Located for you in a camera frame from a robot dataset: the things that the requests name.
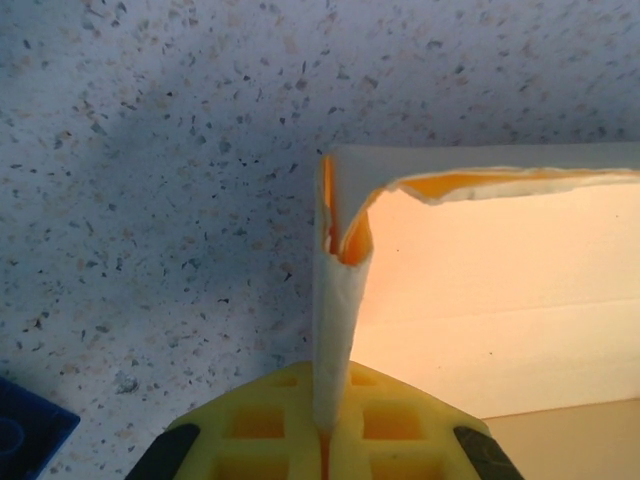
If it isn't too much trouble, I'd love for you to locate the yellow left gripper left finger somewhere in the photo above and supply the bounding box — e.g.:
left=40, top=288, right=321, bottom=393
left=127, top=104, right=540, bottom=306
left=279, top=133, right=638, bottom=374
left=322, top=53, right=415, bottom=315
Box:
left=124, top=362, right=324, bottom=480

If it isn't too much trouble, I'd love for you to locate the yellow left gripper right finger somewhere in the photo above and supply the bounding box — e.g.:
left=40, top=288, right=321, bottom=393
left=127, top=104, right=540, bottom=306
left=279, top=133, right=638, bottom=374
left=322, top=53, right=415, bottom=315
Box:
left=327, top=362, right=524, bottom=480

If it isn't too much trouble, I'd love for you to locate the yellow paper box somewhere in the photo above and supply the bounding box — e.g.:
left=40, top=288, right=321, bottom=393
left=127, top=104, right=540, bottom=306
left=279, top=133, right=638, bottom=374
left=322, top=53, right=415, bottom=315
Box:
left=312, top=142, right=640, bottom=480

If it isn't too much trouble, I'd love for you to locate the small blue cube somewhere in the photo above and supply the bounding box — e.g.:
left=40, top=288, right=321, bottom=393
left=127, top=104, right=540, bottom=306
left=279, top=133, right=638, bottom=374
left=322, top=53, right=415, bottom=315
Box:
left=0, top=375, right=81, bottom=480

